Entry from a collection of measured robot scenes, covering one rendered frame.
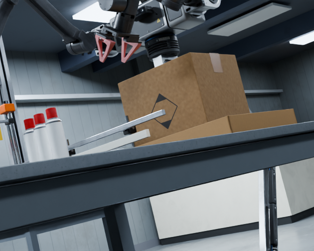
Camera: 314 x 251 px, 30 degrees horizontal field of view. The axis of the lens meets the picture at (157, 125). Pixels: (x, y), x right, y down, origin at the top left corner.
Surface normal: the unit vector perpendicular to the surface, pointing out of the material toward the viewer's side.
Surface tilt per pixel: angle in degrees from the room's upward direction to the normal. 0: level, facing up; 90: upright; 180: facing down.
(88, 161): 90
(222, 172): 90
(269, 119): 90
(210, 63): 90
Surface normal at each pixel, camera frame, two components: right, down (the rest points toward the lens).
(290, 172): 0.74, -0.25
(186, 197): -0.63, 0.06
